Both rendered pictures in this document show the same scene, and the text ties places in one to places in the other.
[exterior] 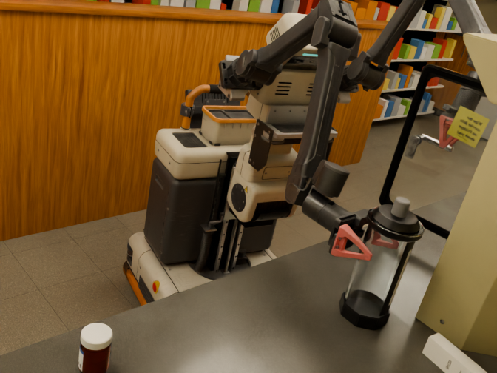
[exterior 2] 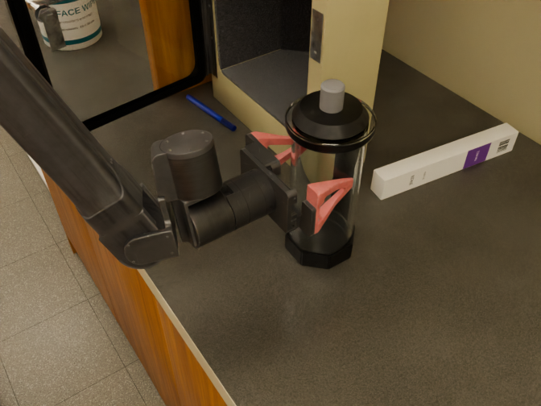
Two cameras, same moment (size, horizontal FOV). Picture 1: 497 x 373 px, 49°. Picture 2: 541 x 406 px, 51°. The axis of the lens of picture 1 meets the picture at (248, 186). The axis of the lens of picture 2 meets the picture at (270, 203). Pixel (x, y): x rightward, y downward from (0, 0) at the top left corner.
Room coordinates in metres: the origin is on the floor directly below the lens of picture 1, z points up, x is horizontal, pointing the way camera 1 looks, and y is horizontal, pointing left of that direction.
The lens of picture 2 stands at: (0.88, 0.27, 1.56)
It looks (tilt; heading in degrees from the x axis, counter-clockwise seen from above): 44 degrees down; 282
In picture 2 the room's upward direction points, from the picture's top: straight up
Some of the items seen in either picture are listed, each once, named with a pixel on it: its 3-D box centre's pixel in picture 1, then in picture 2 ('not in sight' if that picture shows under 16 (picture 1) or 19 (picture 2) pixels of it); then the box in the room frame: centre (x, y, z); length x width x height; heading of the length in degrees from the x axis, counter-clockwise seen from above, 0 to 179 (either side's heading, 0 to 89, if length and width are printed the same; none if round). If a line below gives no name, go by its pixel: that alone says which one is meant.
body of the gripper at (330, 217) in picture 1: (340, 222); (249, 196); (1.01, -0.20, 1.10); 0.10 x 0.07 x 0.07; 136
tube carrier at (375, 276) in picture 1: (379, 266); (324, 183); (0.93, -0.29, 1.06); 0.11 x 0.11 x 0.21
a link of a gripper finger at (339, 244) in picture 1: (356, 243); (315, 190); (0.94, -0.23, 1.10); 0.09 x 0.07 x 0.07; 46
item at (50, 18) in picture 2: (412, 146); (51, 29); (1.34, -0.39, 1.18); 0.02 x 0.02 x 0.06; 53
